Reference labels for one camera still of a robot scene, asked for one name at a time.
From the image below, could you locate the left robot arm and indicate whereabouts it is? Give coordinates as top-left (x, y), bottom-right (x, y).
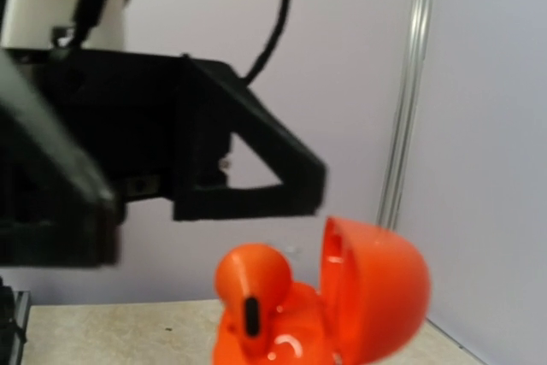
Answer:
top-left (1, 0), bottom-right (326, 268)

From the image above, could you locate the left aluminium frame post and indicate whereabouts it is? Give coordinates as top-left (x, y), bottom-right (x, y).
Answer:
top-left (376, 0), bottom-right (433, 230)

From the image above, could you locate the front aluminium rail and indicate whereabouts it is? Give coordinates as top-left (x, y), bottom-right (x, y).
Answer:
top-left (1, 284), bottom-right (32, 365)

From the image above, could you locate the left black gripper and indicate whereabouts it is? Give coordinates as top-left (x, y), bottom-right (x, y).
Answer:
top-left (1, 49), bottom-right (188, 268)

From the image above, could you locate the red earbud with yellow tip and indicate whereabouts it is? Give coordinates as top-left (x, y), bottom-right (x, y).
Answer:
top-left (215, 243), bottom-right (293, 356)

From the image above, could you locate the red earbud charging case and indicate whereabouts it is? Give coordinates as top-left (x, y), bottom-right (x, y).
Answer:
top-left (212, 217), bottom-right (432, 364)

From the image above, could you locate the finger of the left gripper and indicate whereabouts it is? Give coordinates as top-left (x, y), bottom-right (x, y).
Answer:
top-left (173, 55), bottom-right (327, 221)

